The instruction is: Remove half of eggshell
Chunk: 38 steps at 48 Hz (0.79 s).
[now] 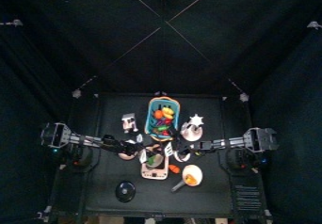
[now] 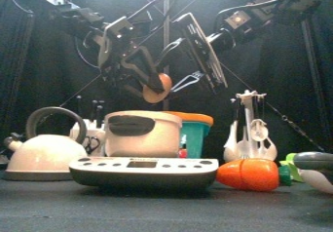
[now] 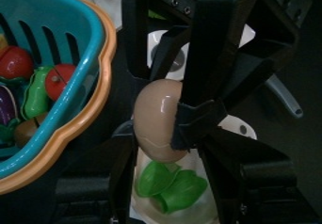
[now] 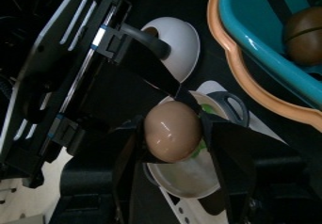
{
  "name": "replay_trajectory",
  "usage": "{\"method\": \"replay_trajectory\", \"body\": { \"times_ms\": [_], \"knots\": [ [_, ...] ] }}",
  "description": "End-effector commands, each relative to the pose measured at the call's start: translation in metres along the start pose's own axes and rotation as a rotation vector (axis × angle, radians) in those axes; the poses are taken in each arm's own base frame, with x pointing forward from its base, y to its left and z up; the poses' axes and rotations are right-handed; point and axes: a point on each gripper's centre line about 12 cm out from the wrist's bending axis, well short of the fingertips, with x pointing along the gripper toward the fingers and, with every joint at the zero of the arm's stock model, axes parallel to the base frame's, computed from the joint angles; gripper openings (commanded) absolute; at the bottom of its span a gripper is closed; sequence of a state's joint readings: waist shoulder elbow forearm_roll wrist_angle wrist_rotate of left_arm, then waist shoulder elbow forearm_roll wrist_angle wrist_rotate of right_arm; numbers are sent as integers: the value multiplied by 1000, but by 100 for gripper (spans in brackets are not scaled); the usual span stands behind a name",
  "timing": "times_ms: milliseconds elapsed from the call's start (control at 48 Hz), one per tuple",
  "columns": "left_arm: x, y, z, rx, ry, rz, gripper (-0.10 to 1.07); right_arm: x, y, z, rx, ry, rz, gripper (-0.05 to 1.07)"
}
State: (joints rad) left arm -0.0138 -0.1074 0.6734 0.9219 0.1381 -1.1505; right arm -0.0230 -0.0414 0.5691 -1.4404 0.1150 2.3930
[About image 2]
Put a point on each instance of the orange toy carrot green top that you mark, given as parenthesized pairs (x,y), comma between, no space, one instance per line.
(250,174)

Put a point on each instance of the brown toy eggshell half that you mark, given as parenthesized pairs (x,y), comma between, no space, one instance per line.
(166,81)

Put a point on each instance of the white knife block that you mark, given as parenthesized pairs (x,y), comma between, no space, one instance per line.
(97,135)

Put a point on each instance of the slanted black frame pole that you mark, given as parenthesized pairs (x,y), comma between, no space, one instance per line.
(314,80)

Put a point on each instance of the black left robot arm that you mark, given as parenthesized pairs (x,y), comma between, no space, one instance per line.
(65,11)

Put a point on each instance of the vertical metal frame pole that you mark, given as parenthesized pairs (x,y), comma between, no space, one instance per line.
(165,2)

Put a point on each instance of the white utensil rack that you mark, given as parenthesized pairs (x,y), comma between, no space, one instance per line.
(248,112)

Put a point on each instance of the white toy pizza cutter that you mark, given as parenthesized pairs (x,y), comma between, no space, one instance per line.
(258,130)

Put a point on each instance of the small red toy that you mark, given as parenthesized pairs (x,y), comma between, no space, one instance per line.
(182,153)

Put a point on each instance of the teal toy container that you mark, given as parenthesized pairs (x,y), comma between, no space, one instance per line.
(194,138)

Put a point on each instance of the white and black appliance base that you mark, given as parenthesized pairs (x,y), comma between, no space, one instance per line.
(142,174)

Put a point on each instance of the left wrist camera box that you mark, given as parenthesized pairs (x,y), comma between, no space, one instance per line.
(141,23)

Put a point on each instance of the white toy spatula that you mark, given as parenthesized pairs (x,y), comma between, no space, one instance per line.
(230,145)

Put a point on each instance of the orange container lid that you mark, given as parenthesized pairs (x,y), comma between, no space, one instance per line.
(194,117)

